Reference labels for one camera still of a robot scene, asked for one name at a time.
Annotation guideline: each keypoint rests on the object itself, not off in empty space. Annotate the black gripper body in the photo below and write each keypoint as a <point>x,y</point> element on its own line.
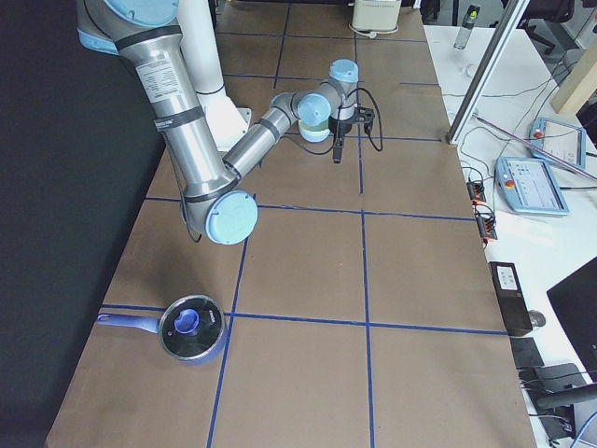
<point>339,128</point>

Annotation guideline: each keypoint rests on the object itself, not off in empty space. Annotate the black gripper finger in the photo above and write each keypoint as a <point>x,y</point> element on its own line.
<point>337,149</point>

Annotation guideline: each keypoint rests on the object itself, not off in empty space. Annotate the blue bowl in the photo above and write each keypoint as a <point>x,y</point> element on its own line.
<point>314,136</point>

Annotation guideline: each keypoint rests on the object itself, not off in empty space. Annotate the green bowl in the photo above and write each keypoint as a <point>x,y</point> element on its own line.
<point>321,127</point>

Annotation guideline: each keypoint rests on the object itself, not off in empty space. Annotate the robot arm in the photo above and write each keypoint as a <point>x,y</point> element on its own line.
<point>171,45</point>

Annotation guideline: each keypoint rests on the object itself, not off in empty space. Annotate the silver toaster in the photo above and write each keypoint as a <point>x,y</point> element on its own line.
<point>376,16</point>

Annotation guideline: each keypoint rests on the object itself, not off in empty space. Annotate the clear water bottle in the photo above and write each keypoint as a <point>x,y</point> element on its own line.
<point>467,25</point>

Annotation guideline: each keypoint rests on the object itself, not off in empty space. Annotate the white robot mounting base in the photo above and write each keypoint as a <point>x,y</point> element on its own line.
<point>227,123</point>

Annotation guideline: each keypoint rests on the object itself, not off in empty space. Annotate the pink grabber stick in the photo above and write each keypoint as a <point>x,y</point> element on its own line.
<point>564,164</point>

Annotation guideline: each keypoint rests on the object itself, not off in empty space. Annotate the near teach pendant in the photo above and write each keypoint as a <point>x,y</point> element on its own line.
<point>529,187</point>

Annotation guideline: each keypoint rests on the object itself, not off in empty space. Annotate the teach pendant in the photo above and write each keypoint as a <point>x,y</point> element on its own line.
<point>563,140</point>
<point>529,187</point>

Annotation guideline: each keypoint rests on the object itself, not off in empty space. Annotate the far teach pendant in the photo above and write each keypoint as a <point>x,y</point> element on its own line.
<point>563,140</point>

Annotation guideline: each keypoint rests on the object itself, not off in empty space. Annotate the blue saucepan with lid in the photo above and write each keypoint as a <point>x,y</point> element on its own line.
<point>192,330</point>

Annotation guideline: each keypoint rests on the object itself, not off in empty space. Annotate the black power adapter box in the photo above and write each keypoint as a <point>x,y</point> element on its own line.
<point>510,299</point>

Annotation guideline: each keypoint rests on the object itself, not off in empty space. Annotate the black monitor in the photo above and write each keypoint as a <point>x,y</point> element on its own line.
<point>573,301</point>

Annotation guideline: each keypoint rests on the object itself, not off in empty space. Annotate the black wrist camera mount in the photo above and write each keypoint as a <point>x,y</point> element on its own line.
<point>364,116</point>

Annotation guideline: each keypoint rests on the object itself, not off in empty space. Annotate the black cable connector block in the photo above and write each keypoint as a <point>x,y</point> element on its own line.
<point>483,213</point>

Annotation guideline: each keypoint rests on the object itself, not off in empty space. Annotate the aluminium frame post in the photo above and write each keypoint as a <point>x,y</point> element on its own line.
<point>489,61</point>

